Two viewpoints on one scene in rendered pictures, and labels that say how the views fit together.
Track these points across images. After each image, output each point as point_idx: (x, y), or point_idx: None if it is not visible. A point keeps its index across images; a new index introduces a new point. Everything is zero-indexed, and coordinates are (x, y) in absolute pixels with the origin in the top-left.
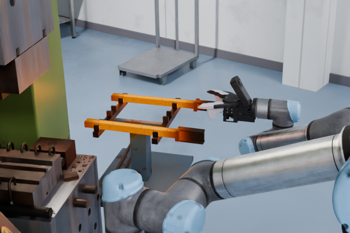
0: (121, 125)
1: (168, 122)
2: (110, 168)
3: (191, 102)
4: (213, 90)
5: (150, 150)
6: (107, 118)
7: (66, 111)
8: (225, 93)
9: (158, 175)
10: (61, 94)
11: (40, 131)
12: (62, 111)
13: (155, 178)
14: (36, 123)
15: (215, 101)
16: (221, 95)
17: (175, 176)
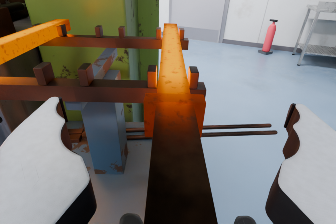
0: (15, 33)
1: (42, 86)
2: (133, 125)
3: (169, 93)
4: (299, 116)
5: (115, 137)
6: (88, 36)
7: (120, 22)
8: (333, 221)
9: (118, 185)
10: None
11: (33, 10)
12: (106, 15)
13: (104, 184)
14: None
15: (77, 154)
16: (272, 189)
17: (115, 219)
